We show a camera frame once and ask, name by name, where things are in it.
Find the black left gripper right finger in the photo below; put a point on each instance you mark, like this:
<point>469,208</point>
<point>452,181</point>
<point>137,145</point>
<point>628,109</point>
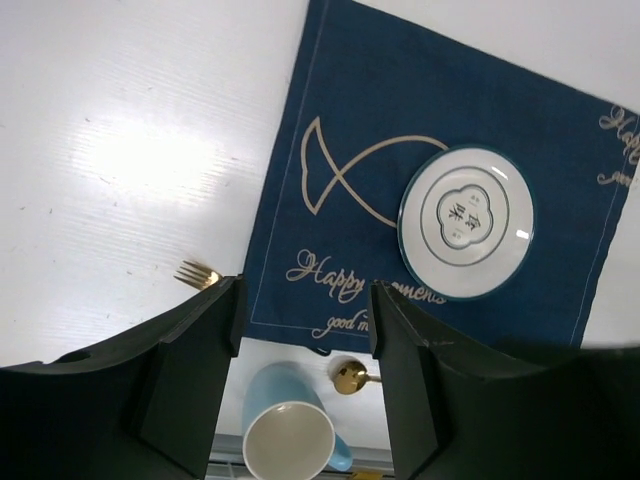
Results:
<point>458,409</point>

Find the blue fish placemat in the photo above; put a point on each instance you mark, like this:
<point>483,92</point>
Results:
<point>372,98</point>

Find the blue mug white inside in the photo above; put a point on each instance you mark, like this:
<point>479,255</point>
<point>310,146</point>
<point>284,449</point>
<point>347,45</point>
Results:
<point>281,405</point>

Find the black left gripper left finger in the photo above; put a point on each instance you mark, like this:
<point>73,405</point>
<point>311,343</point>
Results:
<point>143,404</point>

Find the gold fork green handle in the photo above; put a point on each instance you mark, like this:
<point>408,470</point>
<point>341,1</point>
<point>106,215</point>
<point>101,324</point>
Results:
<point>196,275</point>

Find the gold spoon green handle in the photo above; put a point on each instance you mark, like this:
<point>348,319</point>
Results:
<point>351,376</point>

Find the white plate with green rim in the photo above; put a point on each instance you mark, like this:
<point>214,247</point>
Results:
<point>466,222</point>

